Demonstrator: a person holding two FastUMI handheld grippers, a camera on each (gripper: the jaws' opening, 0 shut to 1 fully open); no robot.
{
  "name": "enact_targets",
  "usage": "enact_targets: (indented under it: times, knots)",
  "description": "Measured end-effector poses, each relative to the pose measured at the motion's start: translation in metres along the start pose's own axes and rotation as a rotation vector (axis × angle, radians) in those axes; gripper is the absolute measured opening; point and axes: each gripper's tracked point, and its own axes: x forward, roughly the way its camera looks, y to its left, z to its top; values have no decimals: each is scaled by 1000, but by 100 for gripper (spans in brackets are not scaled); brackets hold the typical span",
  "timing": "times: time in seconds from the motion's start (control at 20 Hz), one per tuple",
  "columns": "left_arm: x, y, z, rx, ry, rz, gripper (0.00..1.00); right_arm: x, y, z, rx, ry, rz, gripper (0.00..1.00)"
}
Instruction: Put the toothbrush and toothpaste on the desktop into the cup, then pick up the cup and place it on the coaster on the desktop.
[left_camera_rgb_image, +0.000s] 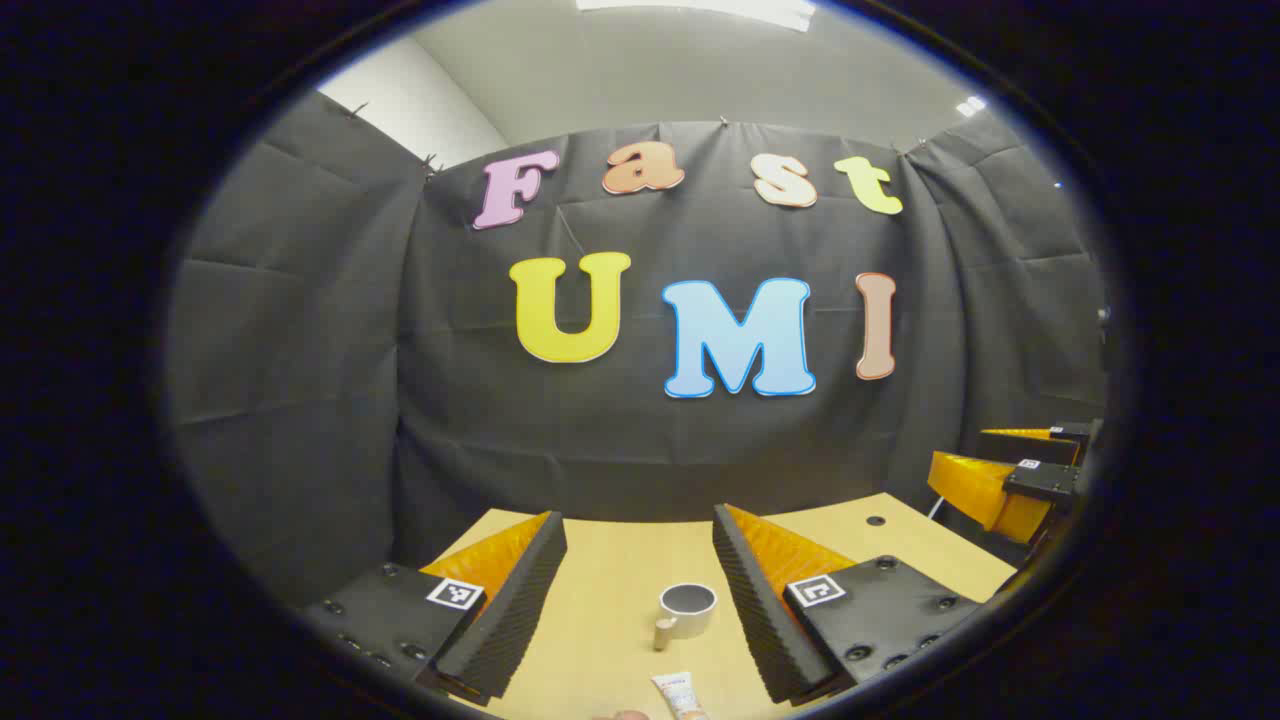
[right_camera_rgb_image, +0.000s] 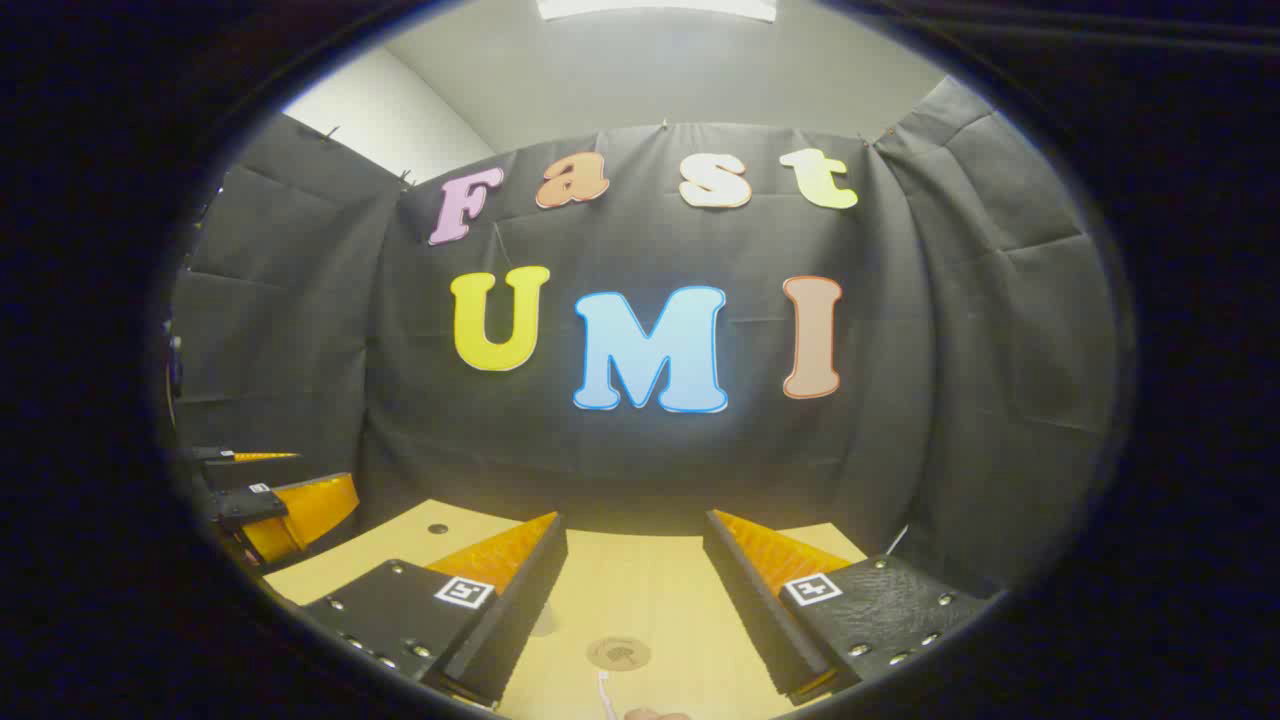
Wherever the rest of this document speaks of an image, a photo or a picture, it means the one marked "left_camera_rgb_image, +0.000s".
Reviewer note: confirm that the ceiling light panel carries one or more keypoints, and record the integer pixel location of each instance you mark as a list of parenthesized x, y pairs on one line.
[(700, 8)]

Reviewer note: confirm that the light wooden desktop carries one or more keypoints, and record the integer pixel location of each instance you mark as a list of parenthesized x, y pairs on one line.
[(610, 620)]

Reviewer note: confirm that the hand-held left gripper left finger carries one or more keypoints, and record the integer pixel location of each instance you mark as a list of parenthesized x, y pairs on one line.
[(510, 620)]

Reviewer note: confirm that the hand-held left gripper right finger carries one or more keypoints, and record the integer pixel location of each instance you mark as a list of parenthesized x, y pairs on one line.
[(755, 620)]

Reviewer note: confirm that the white toothpaste tube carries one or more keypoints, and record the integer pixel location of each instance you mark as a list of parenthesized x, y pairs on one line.
[(680, 695)]

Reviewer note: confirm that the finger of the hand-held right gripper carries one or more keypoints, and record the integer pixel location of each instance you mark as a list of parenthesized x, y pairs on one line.
[(1035, 447), (985, 495)]

